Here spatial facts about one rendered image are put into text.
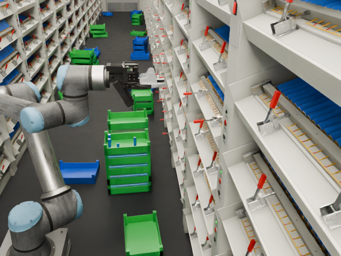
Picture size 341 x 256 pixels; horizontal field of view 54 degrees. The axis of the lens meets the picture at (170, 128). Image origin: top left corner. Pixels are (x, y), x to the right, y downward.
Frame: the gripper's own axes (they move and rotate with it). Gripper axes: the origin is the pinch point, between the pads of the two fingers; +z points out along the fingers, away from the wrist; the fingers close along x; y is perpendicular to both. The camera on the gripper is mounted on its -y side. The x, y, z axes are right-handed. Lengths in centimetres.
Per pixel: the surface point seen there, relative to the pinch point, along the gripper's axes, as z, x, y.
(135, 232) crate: -10, 33, -106
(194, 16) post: 16.2, 30.3, 20.0
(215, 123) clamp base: 18.3, -15.4, -8.8
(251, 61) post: 18.6, -39.7, 20.1
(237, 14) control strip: 14.5, -36.8, 30.4
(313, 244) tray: 23, -75, -5
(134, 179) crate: -10, 72, -94
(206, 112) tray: 17.5, -2.8, -10.2
